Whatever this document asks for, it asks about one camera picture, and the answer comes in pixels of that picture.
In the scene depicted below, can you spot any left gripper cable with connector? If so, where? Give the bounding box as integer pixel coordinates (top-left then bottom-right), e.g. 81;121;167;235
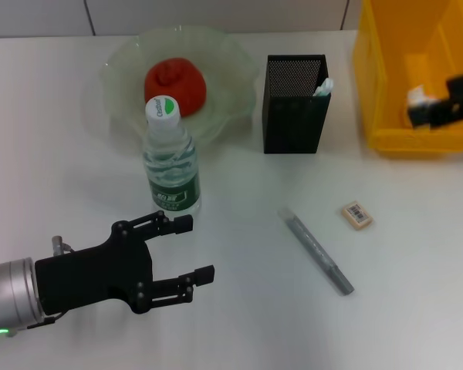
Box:
26;235;73;329

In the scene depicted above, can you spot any mint green pen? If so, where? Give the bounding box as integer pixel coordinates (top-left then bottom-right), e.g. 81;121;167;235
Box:
312;78;335;98

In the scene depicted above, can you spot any white paper ball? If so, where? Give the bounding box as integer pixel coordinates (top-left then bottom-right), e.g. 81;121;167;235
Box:
406;85;438;111

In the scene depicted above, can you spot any red-orange toy fruit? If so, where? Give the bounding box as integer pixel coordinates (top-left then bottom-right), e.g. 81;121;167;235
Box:
144;56;208;119

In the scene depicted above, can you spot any grey marker pen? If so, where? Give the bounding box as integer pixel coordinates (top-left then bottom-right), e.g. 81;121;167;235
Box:
277;207;355;297

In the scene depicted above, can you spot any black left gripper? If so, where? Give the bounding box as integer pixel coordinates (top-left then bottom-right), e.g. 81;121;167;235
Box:
33;210;218;316

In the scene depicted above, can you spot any green glass fruit plate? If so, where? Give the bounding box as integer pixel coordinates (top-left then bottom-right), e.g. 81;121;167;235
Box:
101;25;262;146

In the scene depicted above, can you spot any yellow plastic bin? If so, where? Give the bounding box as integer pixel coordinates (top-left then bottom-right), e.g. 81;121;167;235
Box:
353;0;463;160

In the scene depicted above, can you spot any black mesh pen holder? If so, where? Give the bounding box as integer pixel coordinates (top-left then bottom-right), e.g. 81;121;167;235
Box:
261;53;333;155

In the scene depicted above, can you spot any beige eraser with barcode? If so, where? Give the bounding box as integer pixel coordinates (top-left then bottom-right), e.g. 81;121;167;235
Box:
339;200;373;231

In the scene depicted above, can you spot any clear green-label water bottle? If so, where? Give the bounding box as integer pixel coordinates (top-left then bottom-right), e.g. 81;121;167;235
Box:
142;95;202;223

